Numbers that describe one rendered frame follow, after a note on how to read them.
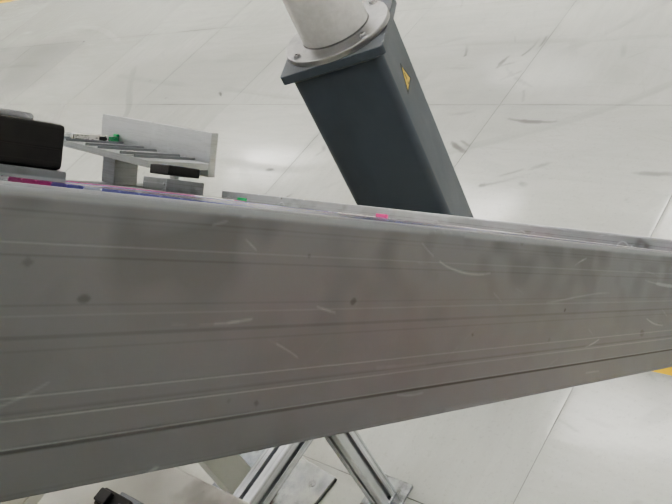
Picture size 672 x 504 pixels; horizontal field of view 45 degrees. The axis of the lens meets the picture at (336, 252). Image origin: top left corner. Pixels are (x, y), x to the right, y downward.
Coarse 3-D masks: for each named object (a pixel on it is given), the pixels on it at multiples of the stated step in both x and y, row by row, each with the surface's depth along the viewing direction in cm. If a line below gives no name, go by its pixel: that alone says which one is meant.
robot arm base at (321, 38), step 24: (288, 0) 130; (312, 0) 128; (336, 0) 129; (360, 0) 133; (312, 24) 131; (336, 24) 130; (360, 24) 133; (384, 24) 132; (288, 48) 140; (312, 48) 135; (336, 48) 131
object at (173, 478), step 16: (112, 480) 92; (128, 480) 90; (144, 480) 89; (160, 480) 88; (176, 480) 87; (192, 480) 86; (48, 496) 94; (64, 496) 93; (80, 496) 92; (144, 496) 88; (160, 496) 87; (176, 496) 86; (192, 496) 85; (208, 496) 84; (224, 496) 83
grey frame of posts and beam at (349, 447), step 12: (348, 432) 136; (336, 444) 137; (348, 444) 137; (360, 444) 139; (348, 456) 138; (360, 456) 141; (372, 456) 142; (348, 468) 142; (360, 468) 140; (372, 468) 143; (360, 480) 144; (372, 480) 143; (384, 480) 146; (372, 492) 144; (384, 492) 148; (396, 492) 149
